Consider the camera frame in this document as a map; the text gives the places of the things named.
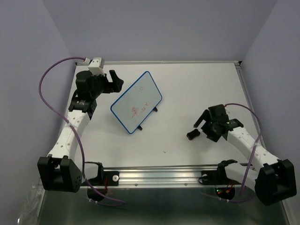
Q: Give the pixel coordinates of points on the aluminium front mounting rail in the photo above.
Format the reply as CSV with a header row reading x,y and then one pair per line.
x,y
162,176

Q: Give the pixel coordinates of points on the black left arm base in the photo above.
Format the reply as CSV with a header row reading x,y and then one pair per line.
x,y
100,178

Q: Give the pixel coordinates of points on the white table edge rail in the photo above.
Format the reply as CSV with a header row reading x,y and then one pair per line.
x,y
165,62

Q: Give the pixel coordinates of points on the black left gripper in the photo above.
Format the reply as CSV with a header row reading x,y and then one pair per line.
x,y
117,82

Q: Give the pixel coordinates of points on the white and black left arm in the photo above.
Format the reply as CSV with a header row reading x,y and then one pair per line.
x,y
58,171

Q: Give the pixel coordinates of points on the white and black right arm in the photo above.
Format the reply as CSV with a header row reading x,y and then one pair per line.
x,y
271,178

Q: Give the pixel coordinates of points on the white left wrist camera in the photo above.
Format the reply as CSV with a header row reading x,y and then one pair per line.
x,y
95,65

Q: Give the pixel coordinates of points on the blue-edged small whiteboard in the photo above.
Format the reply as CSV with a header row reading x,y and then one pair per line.
x,y
137,102

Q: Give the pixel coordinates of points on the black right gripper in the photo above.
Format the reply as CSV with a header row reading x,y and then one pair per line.
x,y
211,135

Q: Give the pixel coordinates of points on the metal wire whiteboard stand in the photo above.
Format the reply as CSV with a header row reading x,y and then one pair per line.
x,y
155,110

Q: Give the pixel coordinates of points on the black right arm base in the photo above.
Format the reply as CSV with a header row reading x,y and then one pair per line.
x,y
225,189

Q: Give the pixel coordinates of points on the black whiteboard eraser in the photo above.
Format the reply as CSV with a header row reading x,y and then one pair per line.
x,y
193,134

